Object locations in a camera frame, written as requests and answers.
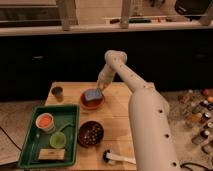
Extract green measuring scoop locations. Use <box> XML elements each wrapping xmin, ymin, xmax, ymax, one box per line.
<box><xmin>49</xmin><ymin>123</ymin><xmax>73</xmax><ymax>149</ymax></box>

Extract white cup orange inside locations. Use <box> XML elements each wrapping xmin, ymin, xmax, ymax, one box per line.
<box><xmin>35</xmin><ymin>113</ymin><xmax>55</xmax><ymax>133</ymax></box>

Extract spice bottle orange content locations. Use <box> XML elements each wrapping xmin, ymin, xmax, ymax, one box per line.
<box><xmin>185</xmin><ymin>112</ymin><xmax>211</xmax><ymax>128</ymax></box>

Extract dark brown speckled bowl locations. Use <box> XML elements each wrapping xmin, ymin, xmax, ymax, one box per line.
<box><xmin>78</xmin><ymin>121</ymin><xmax>104</xmax><ymax>148</ymax></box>

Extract spice bottle black cap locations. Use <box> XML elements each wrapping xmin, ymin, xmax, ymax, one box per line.
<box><xmin>192</xmin><ymin>130</ymin><xmax>210</xmax><ymax>145</ymax></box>

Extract black cable left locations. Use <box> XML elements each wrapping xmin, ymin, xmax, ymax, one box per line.
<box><xmin>0</xmin><ymin>126</ymin><xmax>23</xmax><ymax>168</ymax></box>

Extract black cable right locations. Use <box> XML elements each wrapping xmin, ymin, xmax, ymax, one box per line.
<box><xmin>180</xmin><ymin>162</ymin><xmax>213</xmax><ymax>171</ymax></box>

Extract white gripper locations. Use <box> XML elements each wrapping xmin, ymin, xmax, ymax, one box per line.
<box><xmin>97</xmin><ymin>64</ymin><xmax>115</xmax><ymax>90</ymax></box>

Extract wooden post left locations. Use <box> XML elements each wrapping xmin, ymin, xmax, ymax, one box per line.
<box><xmin>55</xmin><ymin>0</ymin><xmax>78</xmax><ymax>31</ymax></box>

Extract small dark cup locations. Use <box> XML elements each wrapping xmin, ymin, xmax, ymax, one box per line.
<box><xmin>51</xmin><ymin>86</ymin><xmax>64</xmax><ymax>102</ymax></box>

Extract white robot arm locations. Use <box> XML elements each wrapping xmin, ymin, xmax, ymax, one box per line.
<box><xmin>97</xmin><ymin>50</ymin><xmax>181</xmax><ymax>171</ymax></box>

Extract white handled black brush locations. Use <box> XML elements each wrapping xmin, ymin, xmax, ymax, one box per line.
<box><xmin>102</xmin><ymin>150</ymin><xmax>136</xmax><ymax>164</ymax></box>

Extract tan wooden block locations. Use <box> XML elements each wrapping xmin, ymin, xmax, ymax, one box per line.
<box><xmin>38</xmin><ymin>149</ymin><xmax>65</xmax><ymax>160</ymax></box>

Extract black cable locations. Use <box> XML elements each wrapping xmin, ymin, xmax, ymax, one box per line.
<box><xmin>180</xmin><ymin>162</ymin><xmax>213</xmax><ymax>171</ymax></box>
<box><xmin>0</xmin><ymin>126</ymin><xmax>23</xmax><ymax>168</ymax></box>

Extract green plastic tray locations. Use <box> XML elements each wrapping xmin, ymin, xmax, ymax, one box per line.
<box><xmin>18</xmin><ymin>104</ymin><xmax>80</xmax><ymax>169</ymax></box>

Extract wooden post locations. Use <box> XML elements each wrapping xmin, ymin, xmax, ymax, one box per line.
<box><xmin>120</xmin><ymin>0</ymin><xmax>131</xmax><ymax>29</ymax></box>
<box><xmin>55</xmin><ymin>0</ymin><xmax>78</xmax><ymax>31</ymax></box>

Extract wooden post middle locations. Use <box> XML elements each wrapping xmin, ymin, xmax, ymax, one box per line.
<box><xmin>120</xmin><ymin>0</ymin><xmax>131</xmax><ymax>29</ymax></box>

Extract blue sponge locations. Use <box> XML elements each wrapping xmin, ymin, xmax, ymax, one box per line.
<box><xmin>84</xmin><ymin>89</ymin><xmax>102</xmax><ymax>101</ymax></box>

